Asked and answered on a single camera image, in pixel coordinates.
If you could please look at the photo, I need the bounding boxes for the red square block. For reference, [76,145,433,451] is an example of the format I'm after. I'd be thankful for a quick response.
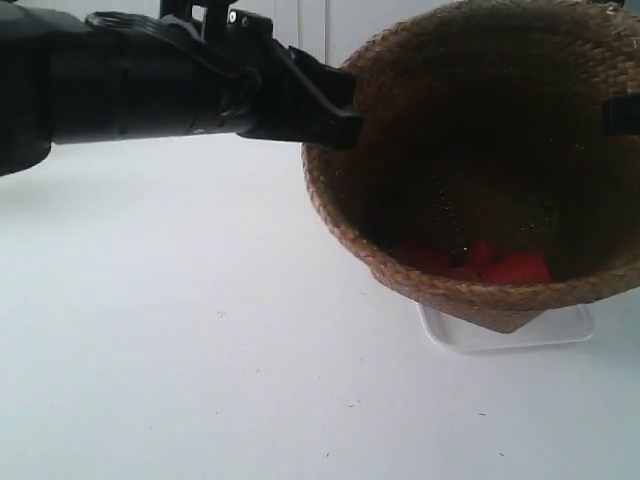
[447,241,498,282]

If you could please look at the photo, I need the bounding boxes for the red plastic blocks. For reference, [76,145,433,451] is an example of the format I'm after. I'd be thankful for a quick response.
[485,252,552,285]

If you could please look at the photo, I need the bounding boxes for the brown woven wicker basket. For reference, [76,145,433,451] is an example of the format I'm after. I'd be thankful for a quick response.
[302,1,639,333]

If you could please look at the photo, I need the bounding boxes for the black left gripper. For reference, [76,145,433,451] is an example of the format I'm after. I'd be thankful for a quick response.
[159,1,363,150]

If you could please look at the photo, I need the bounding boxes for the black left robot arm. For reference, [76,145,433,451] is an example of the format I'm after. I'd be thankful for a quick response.
[1,1,363,175]

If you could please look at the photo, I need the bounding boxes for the white rectangular plastic tray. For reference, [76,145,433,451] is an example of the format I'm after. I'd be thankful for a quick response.
[418,302,597,355]

